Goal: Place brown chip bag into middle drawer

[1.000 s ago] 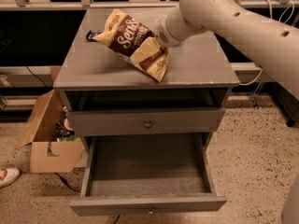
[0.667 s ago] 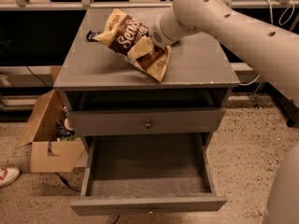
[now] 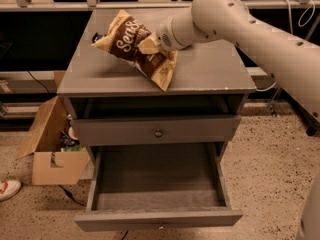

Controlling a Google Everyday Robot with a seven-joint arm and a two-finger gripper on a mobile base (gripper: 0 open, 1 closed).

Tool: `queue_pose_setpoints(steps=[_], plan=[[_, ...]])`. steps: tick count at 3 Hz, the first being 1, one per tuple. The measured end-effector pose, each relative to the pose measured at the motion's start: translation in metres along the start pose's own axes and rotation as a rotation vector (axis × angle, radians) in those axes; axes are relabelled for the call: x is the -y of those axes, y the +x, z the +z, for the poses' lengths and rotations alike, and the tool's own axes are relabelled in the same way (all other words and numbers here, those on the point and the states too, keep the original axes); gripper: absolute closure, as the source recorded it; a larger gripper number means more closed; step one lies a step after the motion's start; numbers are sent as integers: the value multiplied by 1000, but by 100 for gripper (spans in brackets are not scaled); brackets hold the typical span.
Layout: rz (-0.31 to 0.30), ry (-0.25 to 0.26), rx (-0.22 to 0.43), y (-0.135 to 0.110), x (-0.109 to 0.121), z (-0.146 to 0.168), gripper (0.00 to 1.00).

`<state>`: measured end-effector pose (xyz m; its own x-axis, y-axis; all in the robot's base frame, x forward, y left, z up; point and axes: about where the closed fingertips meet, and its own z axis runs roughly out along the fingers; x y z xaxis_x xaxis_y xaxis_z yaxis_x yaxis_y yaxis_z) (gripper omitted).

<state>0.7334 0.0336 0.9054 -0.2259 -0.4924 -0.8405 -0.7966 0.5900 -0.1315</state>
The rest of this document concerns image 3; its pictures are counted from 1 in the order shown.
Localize brown yellow chip bag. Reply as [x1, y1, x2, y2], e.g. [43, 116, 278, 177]
[92, 10, 178, 91]

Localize black floor cable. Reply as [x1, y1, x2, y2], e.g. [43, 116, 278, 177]
[58, 184, 88, 208]

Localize closed grey upper drawer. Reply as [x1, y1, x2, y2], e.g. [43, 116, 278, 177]
[72, 115, 240, 146]

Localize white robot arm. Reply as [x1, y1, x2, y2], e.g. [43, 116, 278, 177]
[157, 0, 320, 240]

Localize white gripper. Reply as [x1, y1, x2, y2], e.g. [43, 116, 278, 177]
[138, 16, 185, 54]

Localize open cardboard box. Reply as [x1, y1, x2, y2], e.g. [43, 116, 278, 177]
[16, 96, 94, 185]

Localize white red sneaker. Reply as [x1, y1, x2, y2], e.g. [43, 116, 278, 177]
[0, 180, 22, 201]

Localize items inside cardboard box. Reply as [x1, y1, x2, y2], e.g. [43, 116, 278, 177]
[60, 114, 86, 152]

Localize open grey lower drawer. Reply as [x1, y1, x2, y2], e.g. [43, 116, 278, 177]
[75, 143, 243, 232]

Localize grey wooden drawer cabinet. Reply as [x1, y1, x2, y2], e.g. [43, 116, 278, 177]
[58, 8, 255, 147]

